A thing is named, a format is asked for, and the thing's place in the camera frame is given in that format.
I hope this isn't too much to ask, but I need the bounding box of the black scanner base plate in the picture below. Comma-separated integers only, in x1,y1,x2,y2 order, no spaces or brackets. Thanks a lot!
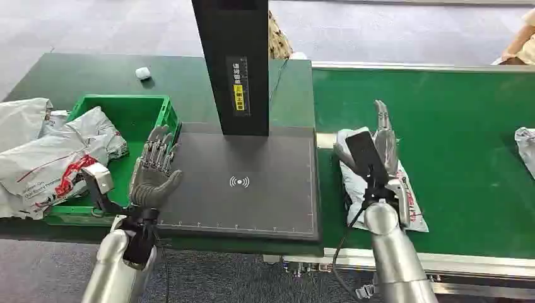
155,127,322,243

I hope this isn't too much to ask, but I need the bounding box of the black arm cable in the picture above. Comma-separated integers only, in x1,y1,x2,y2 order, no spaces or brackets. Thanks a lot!
331,206,367,303
155,236,171,303

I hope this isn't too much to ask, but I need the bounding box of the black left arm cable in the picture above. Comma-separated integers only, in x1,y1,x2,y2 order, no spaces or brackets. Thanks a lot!
155,236,171,303

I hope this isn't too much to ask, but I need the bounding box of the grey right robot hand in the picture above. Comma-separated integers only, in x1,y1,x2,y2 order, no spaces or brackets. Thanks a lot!
332,99,400,181

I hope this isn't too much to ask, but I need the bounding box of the green plastic crate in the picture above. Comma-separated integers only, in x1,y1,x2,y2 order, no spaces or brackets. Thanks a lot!
43,93,183,227

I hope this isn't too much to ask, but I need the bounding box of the black and yellow column label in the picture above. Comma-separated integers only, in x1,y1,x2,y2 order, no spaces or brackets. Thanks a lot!
226,56,251,117

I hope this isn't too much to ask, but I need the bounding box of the plain grey parcel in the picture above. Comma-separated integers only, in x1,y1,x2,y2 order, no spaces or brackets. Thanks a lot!
0,97,54,154

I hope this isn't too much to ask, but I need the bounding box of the grey parcel bag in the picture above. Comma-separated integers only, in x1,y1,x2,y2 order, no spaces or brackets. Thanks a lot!
514,127,535,180

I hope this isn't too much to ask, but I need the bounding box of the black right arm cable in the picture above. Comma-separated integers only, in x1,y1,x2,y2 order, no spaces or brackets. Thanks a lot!
331,206,367,303

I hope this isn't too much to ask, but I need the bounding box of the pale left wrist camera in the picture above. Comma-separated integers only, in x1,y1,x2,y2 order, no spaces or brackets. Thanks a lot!
81,162,115,195

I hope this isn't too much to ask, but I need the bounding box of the black scanner column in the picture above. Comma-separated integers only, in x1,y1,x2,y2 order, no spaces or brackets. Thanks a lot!
191,0,271,137

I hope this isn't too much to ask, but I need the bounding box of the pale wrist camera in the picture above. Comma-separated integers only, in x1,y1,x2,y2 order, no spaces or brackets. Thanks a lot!
81,162,115,195
387,177,413,230

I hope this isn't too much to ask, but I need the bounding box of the grey parcel with red stripe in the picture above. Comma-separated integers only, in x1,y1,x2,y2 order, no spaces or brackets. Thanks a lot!
334,127,430,234

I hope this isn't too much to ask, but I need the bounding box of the black right wrist bracket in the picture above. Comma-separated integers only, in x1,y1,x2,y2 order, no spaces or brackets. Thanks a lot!
345,131,392,201

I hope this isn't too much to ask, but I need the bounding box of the person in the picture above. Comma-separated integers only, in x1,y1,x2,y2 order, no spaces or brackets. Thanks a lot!
267,9,309,61
490,8,535,66

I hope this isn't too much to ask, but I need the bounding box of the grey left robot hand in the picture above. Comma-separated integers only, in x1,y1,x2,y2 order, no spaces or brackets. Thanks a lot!
128,124,184,208

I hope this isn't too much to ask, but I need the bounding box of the thin black table cable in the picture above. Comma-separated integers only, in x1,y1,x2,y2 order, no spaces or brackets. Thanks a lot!
268,58,290,105

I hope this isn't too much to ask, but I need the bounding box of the small white labelled parcel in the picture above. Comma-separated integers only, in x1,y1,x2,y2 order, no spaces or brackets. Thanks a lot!
39,109,71,138

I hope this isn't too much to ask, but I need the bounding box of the large grey parcel red print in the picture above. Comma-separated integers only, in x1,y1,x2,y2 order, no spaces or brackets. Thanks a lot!
0,134,110,221

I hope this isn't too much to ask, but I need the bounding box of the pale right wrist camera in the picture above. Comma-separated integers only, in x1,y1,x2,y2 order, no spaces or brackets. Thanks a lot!
387,177,413,230

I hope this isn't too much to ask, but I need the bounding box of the crumpled grey parcel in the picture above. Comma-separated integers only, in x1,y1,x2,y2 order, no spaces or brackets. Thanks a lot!
66,106,129,160

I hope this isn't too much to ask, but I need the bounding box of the green conveyor belt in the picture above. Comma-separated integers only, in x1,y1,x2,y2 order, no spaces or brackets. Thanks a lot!
311,66,535,260

